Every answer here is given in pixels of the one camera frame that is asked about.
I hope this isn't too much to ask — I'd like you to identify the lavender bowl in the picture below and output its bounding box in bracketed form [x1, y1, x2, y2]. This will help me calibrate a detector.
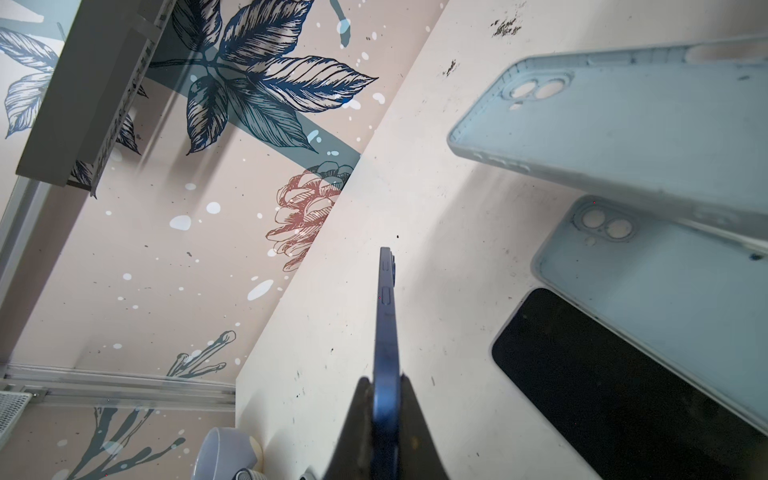
[191, 427, 264, 480]

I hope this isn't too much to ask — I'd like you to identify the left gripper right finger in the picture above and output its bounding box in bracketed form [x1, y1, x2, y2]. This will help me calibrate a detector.
[398, 375, 449, 480]

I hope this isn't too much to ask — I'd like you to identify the light blue phone case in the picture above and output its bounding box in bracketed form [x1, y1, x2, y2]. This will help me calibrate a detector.
[531, 196, 767, 431]

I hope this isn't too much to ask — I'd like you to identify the black phone from case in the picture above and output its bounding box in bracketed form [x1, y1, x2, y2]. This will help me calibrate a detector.
[491, 288, 767, 479]

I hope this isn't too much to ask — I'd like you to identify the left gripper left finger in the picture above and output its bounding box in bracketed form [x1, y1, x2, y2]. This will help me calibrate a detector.
[323, 377, 373, 480]

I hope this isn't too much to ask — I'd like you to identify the dark grey flower dish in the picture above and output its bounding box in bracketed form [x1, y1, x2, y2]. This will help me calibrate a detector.
[233, 468, 267, 480]

